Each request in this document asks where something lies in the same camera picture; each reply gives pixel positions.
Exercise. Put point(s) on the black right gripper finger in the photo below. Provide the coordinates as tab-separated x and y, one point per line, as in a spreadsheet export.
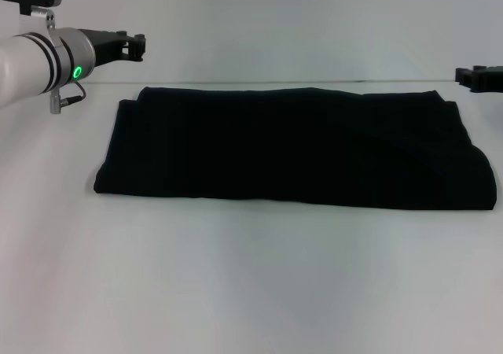
477	78

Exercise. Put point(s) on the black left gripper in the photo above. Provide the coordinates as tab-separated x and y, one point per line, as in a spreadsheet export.
106	47

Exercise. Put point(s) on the black shirt with white print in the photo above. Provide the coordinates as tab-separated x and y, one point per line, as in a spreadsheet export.
294	153

